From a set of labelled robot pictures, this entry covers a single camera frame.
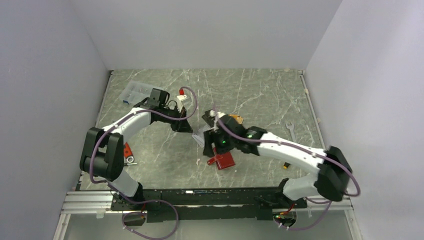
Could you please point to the aluminium frame rail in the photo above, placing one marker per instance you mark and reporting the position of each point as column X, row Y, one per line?
column 99, row 203

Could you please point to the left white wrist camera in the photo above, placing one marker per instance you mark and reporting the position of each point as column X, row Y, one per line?
column 181, row 99

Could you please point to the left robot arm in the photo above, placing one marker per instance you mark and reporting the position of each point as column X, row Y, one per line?
column 102, row 156

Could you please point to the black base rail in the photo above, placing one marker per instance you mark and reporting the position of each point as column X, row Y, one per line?
column 260, row 203

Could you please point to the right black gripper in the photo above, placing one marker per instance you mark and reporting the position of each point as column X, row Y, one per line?
column 211, row 136

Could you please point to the clear plastic organizer box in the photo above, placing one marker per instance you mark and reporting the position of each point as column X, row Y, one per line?
column 135, row 92

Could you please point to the white magnetic stripe card stack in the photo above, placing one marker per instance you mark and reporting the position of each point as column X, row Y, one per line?
column 199, row 139

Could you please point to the red leather wallet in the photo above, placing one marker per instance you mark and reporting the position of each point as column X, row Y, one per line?
column 222, row 161

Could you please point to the orange card stack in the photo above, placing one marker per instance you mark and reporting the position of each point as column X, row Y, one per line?
column 238, row 118

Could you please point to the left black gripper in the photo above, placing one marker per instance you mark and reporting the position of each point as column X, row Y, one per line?
column 181, row 126

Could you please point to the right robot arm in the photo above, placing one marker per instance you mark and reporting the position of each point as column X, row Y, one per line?
column 328, row 172

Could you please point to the silver wrench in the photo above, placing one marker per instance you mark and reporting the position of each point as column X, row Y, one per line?
column 291, row 127

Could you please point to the black card holder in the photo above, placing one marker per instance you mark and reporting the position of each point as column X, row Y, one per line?
column 210, row 120

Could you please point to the red utility knife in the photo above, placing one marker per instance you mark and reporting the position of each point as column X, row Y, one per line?
column 128, row 154

